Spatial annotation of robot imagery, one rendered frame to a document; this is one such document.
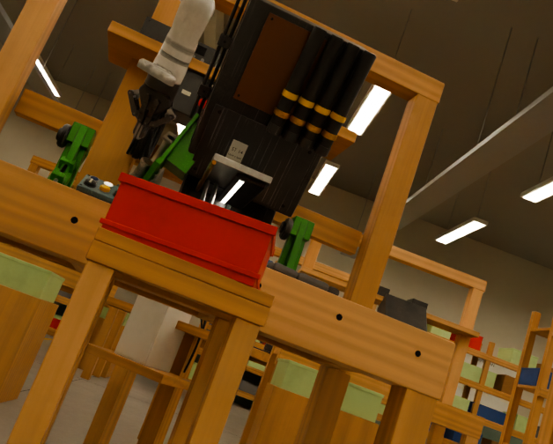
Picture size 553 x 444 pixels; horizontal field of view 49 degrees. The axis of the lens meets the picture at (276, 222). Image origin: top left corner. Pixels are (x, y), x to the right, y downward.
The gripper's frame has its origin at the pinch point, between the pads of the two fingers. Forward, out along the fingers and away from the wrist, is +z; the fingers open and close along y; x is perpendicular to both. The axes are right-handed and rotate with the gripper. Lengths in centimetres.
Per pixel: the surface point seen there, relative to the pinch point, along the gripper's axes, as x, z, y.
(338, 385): -57, 59, -81
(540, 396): -419, 152, -304
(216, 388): 40, 21, -46
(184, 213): 27.9, 0.6, -24.4
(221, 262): 30.7, 3.7, -35.2
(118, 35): -57, -6, 40
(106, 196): 6.6, 15.8, -1.6
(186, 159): -28.1, 8.9, -5.4
